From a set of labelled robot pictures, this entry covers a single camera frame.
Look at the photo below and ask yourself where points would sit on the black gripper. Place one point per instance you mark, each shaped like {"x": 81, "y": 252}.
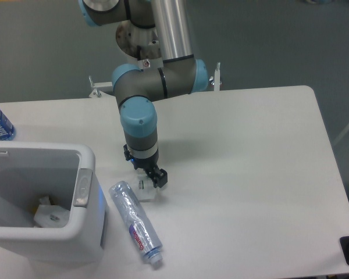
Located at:
{"x": 147, "y": 160}

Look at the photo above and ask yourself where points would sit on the white paper wrapper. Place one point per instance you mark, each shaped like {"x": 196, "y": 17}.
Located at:
{"x": 143, "y": 188}

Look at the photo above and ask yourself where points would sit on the crushed clear plastic bottle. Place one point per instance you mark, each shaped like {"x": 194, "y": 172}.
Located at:
{"x": 139, "y": 226}

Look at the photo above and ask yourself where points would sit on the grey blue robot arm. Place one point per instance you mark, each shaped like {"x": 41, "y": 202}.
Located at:
{"x": 136, "y": 90}

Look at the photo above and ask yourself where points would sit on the white trash inside can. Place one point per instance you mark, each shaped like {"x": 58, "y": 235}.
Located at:
{"x": 50, "y": 215}

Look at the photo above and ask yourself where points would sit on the white trash can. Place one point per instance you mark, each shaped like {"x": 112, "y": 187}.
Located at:
{"x": 64, "y": 172}

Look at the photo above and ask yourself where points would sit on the white left table clamp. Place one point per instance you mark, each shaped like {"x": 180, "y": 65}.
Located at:
{"x": 98, "y": 90}

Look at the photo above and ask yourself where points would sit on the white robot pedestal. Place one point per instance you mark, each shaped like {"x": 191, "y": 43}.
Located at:
{"x": 140, "y": 46}

